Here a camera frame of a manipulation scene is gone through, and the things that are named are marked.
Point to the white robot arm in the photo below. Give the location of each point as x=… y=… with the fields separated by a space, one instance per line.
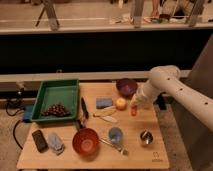
x=166 y=79

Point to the yellow apple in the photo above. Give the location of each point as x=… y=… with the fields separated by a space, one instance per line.
x=121 y=104

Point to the small metal cup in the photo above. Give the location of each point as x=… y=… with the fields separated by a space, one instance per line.
x=146 y=138

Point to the cream spatula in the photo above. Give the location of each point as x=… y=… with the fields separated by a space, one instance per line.
x=106 y=114

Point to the orange pepper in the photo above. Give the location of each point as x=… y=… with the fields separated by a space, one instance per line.
x=134 y=110

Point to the black rectangular block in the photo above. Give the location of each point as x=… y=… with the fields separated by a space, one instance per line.
x=40 y=141

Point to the metal spoon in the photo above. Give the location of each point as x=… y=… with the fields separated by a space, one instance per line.
x=120 y=149

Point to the blue sponge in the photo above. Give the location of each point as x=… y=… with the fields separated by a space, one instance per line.
x=103 y=102

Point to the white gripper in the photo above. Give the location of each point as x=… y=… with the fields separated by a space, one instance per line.
x=139 y=99

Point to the blue cup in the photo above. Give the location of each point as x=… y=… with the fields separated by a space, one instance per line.
x=115 y=135

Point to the purple bowl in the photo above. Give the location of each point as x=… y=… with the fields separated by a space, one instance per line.
x=126 y=87

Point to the blue power box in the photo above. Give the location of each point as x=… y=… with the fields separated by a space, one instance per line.
x=27 y=114

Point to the green plastic tray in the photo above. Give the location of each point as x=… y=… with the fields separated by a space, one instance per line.
x=51 y=92

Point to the dark grape bunch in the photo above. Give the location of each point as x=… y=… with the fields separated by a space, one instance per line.
x=57 y=110

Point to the grey blue cloth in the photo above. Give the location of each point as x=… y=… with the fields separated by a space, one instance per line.
x=55 y=143

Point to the orange bowl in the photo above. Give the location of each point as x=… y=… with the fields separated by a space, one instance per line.
x=86 y=142

